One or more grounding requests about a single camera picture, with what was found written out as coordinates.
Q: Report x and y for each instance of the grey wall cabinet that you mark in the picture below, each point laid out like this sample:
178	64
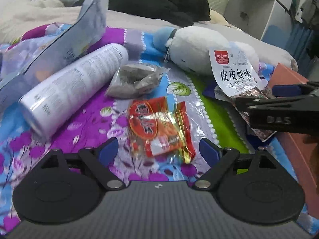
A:
255	16

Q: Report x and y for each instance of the pink beige pillow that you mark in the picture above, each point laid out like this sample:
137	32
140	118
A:
216	18

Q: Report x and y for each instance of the blue white snack bag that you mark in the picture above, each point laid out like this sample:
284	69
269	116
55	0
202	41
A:
213	91

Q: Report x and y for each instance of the blue padded board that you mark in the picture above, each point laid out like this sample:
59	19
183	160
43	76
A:
277	36

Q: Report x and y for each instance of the blue curtain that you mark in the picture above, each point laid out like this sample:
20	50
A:
303	46

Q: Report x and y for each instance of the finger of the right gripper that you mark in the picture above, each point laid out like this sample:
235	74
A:
310	88

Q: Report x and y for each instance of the white blue plush toy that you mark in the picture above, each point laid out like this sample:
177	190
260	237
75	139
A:
188	47

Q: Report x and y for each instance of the grey striped hanging sweater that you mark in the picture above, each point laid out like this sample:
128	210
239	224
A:
310	14

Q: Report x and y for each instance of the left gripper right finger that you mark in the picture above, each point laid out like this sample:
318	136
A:
220	160

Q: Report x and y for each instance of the colourful floral bed sheet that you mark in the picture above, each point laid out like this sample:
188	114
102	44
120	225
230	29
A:
104	117

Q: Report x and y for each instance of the pink cardboard box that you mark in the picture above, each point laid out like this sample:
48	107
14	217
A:
299	153

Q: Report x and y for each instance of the black clothing pile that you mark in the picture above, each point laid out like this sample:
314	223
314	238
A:
182	13

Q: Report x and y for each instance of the shrimp flavour snack bag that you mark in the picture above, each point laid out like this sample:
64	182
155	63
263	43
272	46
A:
234	73

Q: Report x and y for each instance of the white spray can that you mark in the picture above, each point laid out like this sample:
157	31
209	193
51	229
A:
52	102

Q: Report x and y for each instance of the small red spicy packet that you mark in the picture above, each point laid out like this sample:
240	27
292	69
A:
155	130

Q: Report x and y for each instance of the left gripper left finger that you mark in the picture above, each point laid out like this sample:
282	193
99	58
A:
97	161

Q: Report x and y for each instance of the small grey clear packet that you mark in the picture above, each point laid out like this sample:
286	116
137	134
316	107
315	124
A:
134	80

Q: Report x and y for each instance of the clear blue plastic bag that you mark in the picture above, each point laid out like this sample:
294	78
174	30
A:
24	65

